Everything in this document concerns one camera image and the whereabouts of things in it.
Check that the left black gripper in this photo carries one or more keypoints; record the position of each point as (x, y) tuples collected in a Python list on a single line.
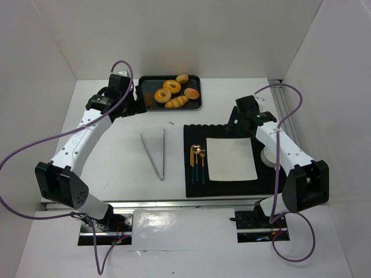
[(138, 98)]

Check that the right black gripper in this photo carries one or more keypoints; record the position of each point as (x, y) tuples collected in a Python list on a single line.
[(233, 120)]

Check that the dark brown bread piece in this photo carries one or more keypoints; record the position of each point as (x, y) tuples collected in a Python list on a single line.
[(149, 100)]

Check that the silver metal tongs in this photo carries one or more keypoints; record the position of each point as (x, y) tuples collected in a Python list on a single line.
[(153, 141)]

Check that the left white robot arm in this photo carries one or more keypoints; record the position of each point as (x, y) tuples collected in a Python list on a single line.
[(60, 179)]

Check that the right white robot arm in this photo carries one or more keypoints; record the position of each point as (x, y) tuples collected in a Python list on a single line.
[(307, 181)]

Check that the black bread tray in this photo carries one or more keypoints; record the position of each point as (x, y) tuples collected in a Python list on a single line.
[(150, 84)]

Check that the long twisted bread loaf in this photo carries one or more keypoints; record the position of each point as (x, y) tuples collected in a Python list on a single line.
[(177, 102)]

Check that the glazed donut lower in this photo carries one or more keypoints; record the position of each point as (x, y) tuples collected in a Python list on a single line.
[(162, 95)]

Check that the glazed donut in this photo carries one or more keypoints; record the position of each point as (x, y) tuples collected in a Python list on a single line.
[(172, 85), (162, 95)]

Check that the white square plate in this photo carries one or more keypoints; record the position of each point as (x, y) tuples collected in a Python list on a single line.
[(230, 159)]

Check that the glazed donut upper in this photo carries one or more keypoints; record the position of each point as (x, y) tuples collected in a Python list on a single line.
[(172, 85)]

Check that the white mug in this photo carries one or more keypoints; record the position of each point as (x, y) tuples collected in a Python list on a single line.
[(269, 159)]

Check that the small round bun top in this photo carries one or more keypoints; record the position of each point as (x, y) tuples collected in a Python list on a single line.
[(181, 79)]

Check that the round brown bun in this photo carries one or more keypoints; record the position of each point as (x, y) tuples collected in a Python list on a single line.
[(191, 93)]

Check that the black placemat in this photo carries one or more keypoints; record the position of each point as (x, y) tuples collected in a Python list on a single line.
[(263, 185)]

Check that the gold fork green handle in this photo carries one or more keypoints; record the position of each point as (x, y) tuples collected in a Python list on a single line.
[(202, 155)]

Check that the gold spoon green handle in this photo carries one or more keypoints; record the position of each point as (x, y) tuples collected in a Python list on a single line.
[(196, 150)]

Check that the gold knife green handle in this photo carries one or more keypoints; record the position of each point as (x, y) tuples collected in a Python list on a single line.
[(192, 164)]

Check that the aluminium rail right side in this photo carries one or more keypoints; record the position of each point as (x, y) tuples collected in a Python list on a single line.
[(282, 108)]

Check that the aluminium rail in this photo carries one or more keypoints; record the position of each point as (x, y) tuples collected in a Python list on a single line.
[(282, 108), (188, 203)]

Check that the aluminium rail front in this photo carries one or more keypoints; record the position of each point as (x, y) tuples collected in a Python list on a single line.
[(188, 203)]

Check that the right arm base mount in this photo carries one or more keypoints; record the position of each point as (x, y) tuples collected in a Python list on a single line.
[(251, 229)]

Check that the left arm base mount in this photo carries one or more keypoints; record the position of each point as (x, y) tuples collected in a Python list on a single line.
[(119, 233)]

